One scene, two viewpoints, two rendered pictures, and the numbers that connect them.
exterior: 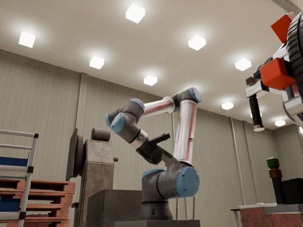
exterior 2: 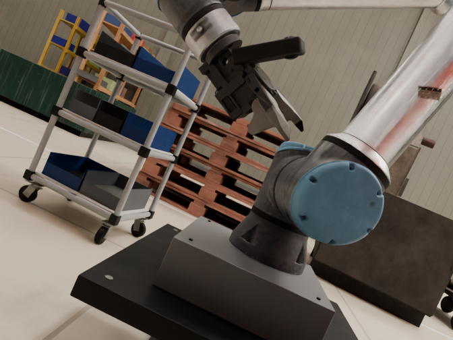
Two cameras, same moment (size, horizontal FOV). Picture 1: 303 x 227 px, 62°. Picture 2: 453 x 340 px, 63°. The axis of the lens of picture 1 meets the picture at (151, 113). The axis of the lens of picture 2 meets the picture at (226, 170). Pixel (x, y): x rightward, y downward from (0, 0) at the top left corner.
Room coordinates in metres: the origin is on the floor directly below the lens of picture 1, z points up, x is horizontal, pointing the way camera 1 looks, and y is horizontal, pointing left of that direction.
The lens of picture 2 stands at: (0.71, -0.43, 0.58)
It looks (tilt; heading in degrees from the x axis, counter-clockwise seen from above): 2 degrees down; 39
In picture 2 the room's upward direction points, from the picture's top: 24 degrees clockwise
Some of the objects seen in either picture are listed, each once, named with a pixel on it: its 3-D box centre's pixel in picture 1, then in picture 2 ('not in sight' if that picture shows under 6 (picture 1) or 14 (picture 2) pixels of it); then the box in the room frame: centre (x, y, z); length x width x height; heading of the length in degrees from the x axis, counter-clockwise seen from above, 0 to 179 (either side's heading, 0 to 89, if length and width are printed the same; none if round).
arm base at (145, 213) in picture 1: (155, 211); (274, 235); (1.51, -0.01, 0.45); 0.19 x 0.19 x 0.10
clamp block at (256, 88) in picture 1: (256, 90); not in sight; (0.99, -0.47, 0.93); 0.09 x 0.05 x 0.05; 27
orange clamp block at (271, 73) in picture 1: (278, 74); not in sight; (0.74, -0.44, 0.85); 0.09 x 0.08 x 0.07; 117
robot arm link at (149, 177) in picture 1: (155, 185); (298, 184); (1.50, -0.02, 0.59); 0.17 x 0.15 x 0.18; 47
